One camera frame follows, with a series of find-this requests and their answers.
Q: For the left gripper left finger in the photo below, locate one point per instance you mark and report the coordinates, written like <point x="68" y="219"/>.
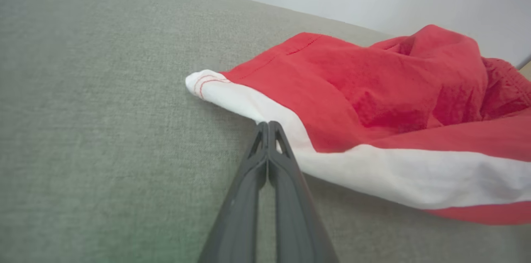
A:
<point x="240" y="213"/>

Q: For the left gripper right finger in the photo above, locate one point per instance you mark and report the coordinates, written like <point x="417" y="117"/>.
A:
<point x="294" y="213"/>

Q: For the red shorts with white stripe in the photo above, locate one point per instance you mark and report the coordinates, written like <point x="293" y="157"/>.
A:
<point x="352" y="88"/>

